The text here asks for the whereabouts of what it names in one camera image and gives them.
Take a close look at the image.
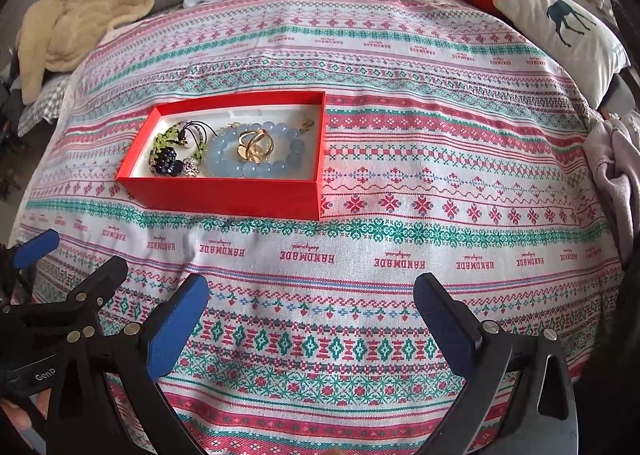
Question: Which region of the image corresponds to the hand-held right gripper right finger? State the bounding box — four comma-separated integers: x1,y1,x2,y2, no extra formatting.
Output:
414,272,571,455

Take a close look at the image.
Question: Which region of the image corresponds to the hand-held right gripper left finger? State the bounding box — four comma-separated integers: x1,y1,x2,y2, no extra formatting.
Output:
47,274,211,455

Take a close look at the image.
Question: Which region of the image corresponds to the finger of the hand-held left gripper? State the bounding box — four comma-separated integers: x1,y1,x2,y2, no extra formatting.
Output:
60,256,129,322
0,229,61,308

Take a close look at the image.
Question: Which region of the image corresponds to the dark blue hair claw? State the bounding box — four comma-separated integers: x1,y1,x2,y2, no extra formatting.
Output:
150,145,183,177

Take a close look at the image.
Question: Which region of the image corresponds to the red cardboard box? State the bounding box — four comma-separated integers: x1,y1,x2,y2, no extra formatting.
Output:
115,91,327,222

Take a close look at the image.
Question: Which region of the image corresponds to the green beaded bracelet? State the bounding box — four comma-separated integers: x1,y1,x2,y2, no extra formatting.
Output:
150,120,211,161

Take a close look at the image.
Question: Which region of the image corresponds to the pale blue beaded bracelet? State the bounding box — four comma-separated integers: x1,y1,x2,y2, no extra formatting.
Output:
207,119,307,181

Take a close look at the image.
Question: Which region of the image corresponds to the gold ring ornament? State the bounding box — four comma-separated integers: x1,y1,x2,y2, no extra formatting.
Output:
235,128,276,163

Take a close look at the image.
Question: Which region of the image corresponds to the person's left hand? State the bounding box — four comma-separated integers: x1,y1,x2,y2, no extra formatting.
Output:
0,397,34,443

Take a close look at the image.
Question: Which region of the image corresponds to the printed patterned blanket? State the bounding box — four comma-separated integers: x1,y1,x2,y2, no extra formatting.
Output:
10,0,626,455

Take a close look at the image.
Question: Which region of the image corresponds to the grey checked bed sheet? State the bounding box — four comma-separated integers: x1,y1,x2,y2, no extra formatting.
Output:
17,72,76,136

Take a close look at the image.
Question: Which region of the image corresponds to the pale pink cloth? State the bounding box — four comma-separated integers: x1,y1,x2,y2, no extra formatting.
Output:
585,110,640,266

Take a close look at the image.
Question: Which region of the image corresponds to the beige quilted blanket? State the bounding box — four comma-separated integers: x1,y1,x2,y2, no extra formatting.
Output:
15,0,178,103

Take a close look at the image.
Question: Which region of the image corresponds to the white deer print pillow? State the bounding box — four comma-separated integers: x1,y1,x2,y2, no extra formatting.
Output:
492,0,631,108

